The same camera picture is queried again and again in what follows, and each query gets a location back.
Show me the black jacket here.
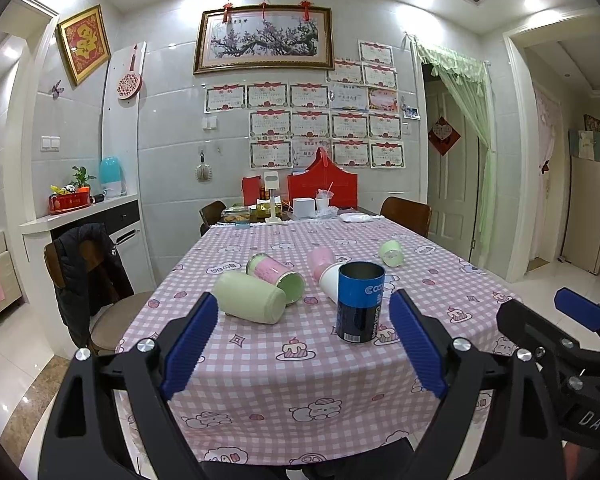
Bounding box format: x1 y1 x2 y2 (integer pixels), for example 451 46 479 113
52 222 136 348

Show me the white device on stand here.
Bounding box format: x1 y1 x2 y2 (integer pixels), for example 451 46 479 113
261 170 284 224

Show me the red gift box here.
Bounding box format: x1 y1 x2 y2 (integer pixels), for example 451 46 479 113
287 147 360 212

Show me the red heart door decoration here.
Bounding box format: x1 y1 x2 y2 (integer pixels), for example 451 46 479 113
427 115 462 157

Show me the pink cup with green inside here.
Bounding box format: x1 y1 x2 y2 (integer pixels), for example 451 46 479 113
245 253 305 307

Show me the pink checked tablecloth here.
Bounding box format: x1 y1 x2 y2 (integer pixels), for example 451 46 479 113
115 219 525 467

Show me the pink round hanging ornament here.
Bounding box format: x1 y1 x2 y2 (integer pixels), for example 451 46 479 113
116 42 144 106

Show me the large light green cup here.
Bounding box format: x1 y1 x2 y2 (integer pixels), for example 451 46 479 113
213 271 287 329

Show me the wall of certificates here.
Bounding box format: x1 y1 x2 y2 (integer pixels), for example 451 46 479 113
203 39 406 171

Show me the framed blossom painting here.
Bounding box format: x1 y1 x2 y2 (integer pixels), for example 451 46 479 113
192 5 336 76

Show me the teal and white humidifier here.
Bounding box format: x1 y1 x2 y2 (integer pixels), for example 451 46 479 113
98 156 127 197

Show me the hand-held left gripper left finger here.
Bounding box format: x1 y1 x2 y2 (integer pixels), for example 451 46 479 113
51 291 220 480

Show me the clear plastic cup with straw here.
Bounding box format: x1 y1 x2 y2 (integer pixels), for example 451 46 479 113
314 184 337 214

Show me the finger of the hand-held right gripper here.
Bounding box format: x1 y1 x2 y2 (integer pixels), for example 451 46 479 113
496 298 582 377
554 287 600 343

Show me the glass food container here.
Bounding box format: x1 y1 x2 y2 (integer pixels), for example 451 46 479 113
221 204 254 224

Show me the hanging brush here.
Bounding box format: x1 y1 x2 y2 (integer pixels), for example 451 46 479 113
195 149 214 182

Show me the beige sofa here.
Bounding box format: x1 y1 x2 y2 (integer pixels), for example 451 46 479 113
0 229 24 334

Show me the red tin tray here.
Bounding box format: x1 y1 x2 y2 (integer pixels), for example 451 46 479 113
48 193 92 216

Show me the potted green plant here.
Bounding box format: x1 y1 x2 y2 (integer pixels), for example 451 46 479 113
71 165 97 194

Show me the white cup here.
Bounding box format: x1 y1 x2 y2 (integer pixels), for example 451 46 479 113
318 262 352 305

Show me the white refrigerator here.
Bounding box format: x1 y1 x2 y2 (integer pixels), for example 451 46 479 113
561 154 600 276

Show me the light green door curtain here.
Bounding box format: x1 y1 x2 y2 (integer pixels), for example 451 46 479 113
414 41 497 262

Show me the pink lace curtain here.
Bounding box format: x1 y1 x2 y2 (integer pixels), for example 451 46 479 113
534 84 564 262

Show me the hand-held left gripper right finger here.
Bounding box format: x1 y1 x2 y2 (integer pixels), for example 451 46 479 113
388 289 567 480

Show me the brown chair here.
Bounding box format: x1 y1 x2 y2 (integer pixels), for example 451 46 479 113
199 200 229 237
380 196 433 239
44 232 155 357

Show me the dark blue cup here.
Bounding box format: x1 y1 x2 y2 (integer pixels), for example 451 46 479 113
336 261 387 345

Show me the white door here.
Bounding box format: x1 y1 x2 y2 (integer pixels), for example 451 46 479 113
426 79 482 257

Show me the small light green cup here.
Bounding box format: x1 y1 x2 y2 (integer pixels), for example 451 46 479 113
378 239 405 267

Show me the gold framed red picture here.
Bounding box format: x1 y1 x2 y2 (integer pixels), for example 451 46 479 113
56 4 112 87

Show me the white sideboard cabinet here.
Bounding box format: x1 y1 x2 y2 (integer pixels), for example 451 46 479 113
19 192 144 306

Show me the red paper bag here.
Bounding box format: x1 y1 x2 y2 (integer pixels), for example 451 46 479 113
241 176 265 207

